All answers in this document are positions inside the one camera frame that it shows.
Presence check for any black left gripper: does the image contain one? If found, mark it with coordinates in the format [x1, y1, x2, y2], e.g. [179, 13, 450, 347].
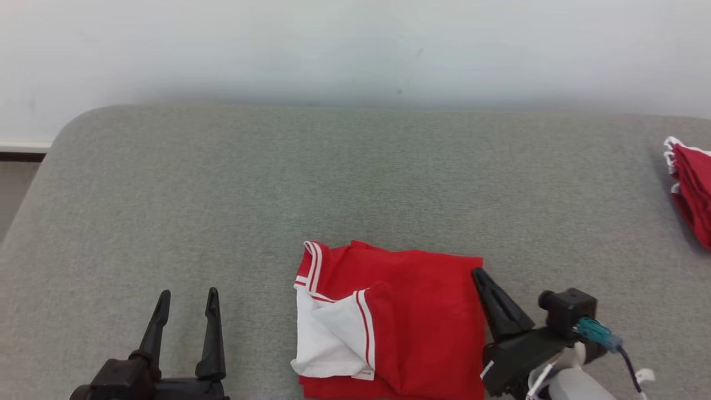
[69, 288, 231, 400]

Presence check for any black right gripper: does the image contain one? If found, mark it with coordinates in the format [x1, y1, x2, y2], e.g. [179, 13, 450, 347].
[472, 268, 609, 398]

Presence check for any red white basketball jersey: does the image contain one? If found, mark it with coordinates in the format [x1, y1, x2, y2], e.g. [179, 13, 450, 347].
[291, 240, 489, 400]

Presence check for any stack of red shirts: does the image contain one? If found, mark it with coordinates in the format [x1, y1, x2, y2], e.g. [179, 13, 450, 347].
[663, 136, 711, 251]

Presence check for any white baseboard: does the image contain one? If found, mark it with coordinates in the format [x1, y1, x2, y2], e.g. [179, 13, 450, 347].
[0, 142, 53, 154]

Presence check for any teal right camera connector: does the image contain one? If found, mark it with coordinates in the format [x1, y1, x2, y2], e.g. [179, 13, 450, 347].
[575, 317, 623, 353]

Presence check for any thin dark camera cable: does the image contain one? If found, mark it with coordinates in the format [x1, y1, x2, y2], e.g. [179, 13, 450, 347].
[617, 344, 648, 400]

